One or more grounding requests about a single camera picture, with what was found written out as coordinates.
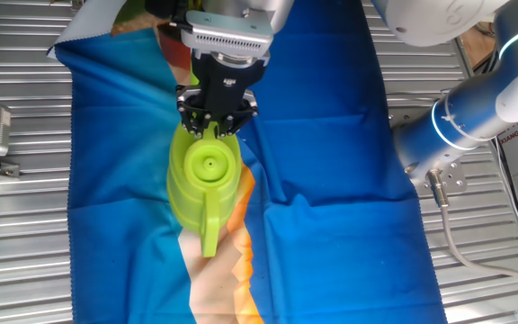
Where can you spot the green plastic watering can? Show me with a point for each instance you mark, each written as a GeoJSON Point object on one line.
{"type": "Point", "coordinates": [207, 164]}

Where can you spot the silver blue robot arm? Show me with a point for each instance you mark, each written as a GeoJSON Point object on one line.
{"type": "Point", "coordinates": [466, 117]}

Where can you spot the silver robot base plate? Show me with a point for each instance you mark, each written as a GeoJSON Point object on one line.
{"type": "Point", "coordinates": [457, 177]}

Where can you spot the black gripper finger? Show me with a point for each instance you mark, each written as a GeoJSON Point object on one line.
{"type": "Point", "coordinates": [243, 116]}
{"type": "Point", "coordinates": [190, 108]}

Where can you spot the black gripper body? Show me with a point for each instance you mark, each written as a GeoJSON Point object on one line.
{"type": "Point", "coordinates": [227, 85]}

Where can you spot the black foam ball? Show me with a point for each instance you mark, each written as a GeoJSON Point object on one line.
{"type": "Point", "coordinates": [160, 6]}

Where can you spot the blue printed cloth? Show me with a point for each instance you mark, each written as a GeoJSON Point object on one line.
{"type": "Point", "coordinates": [331, 247]}

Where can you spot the potted anthurium plant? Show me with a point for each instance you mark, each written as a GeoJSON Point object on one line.
{"type": "Point", "coordinates": [175, 49]}

